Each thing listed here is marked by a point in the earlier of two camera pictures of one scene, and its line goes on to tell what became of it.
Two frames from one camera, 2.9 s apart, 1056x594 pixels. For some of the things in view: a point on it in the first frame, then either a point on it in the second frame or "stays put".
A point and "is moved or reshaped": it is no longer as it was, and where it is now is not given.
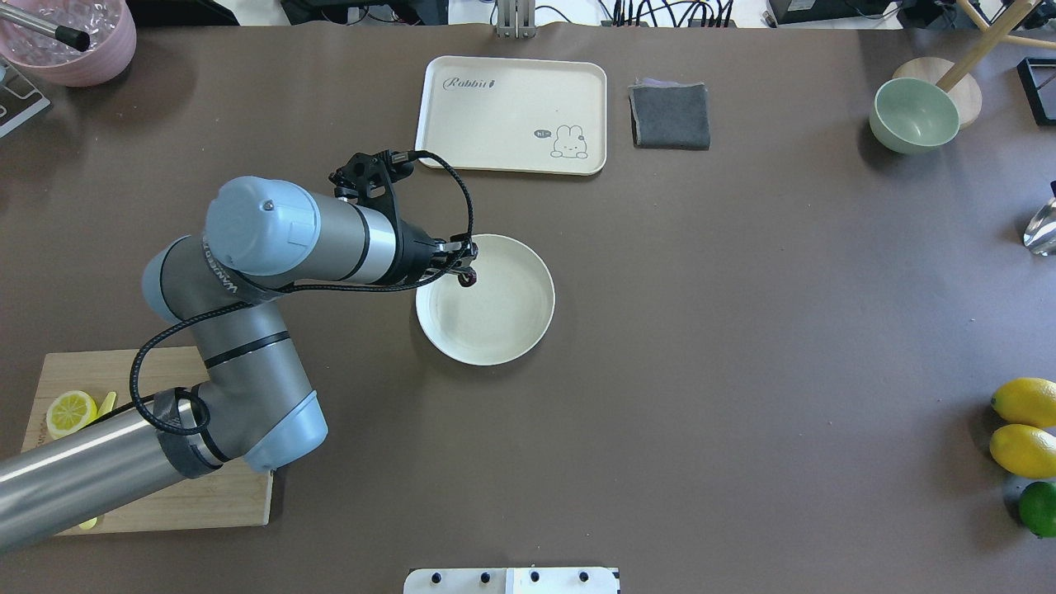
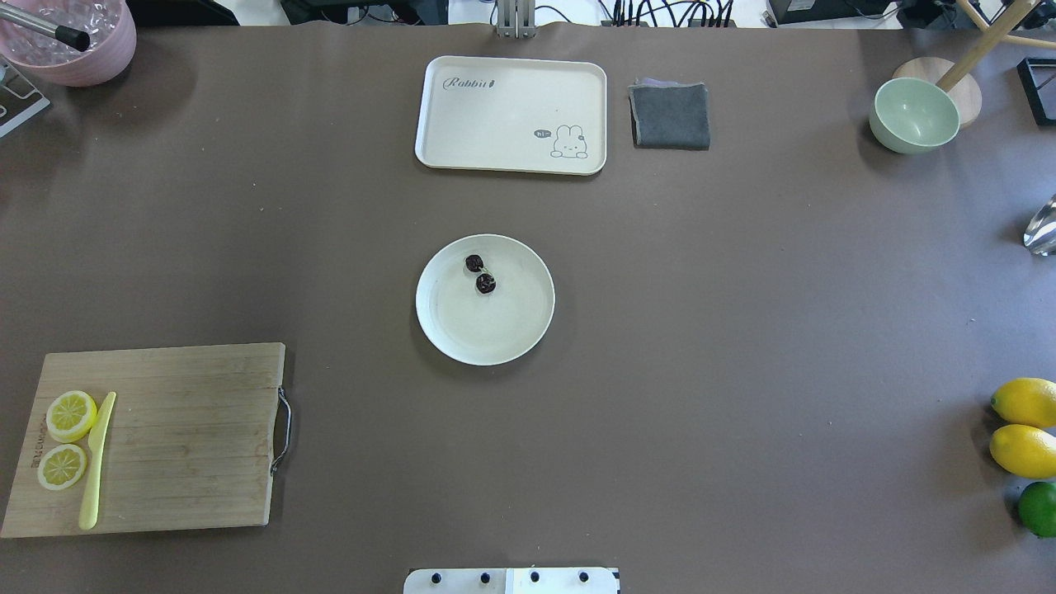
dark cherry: x=467 y=279 is moved or reshaped
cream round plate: x=500 y=318 stays put
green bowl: x=912 y=115 stays put
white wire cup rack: x=21 y=101 stays put
